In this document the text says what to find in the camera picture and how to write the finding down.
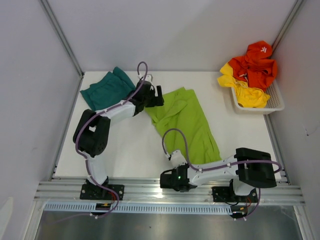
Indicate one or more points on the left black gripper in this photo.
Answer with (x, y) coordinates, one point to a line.
(157, 101)

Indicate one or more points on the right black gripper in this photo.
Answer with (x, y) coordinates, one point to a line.
(174, 169)

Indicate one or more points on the lime green shorts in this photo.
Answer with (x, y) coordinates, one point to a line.
(181, 120)

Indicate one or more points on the teal green shorts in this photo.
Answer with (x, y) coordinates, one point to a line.
(110, 90)

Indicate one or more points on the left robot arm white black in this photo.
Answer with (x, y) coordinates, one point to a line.
(92, 132)

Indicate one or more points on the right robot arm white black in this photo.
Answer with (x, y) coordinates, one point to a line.
(245, 170)

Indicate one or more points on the yellow shorts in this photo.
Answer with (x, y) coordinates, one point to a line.
(247, 97)

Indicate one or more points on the orange shorts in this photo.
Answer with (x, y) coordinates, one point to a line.
(256, 67)

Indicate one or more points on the white plastic basket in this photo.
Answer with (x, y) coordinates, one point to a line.
(274, 104)

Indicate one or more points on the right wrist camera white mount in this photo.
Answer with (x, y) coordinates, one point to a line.
(176, 159)

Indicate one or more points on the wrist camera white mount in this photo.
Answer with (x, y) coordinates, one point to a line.
(148, 77)
(176, 159)

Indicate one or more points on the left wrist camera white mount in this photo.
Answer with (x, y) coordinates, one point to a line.
(148, 77)

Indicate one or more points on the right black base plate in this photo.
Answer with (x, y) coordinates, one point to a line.
(225, 194)

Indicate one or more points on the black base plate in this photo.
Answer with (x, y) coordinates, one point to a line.
(225, 194)
(92, 192)

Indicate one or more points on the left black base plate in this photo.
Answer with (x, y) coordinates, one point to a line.
(92, 192)

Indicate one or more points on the slotted grey cable duct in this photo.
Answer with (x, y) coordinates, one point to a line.
(206, 209)

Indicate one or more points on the aluminium rail frame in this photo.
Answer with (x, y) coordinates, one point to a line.
(134, 156)

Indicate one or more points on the left corner aluminium post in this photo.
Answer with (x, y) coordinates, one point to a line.
(53, 20)

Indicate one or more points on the corner aluminium post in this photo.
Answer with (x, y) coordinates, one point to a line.
(293, 13)
(53, 20)

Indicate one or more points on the right corner aluminium post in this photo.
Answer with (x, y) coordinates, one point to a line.
(293, 13)

